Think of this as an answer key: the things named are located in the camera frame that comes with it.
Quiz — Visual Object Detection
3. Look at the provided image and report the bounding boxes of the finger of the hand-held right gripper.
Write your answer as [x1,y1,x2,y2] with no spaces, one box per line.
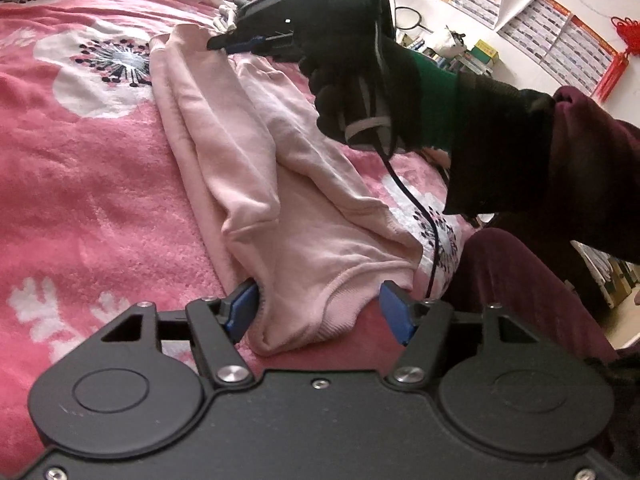
[206,29,296,45]
[222,39,297,57]

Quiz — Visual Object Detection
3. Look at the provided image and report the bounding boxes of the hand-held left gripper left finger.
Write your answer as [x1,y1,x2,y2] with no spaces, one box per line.
[100,280,258,391]

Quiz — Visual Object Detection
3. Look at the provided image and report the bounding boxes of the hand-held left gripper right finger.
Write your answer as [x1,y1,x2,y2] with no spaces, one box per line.
[380,281,541,390]

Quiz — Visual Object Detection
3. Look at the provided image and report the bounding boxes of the pink sweatshirt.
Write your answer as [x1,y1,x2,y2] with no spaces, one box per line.
[149,25,426,358]

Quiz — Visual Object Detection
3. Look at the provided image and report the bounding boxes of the person's right forearm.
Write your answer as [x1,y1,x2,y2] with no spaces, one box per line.
[395,42,640,266]

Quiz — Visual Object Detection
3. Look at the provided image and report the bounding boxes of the person's right hand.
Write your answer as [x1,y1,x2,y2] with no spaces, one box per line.
[295,0,418,153]

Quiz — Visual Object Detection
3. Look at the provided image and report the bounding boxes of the person's leg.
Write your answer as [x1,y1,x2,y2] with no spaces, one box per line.
[445,227,623,366]

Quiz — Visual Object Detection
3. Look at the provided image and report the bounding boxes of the red knot ornament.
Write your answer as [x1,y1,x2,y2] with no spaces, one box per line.
[592,15,640,103]

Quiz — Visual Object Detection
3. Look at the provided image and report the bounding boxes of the black cable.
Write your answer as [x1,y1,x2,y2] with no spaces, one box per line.
[377,147,443,297]

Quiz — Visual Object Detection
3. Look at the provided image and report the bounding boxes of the black ring hoop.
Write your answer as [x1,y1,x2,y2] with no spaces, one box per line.
[394,6,432,31]

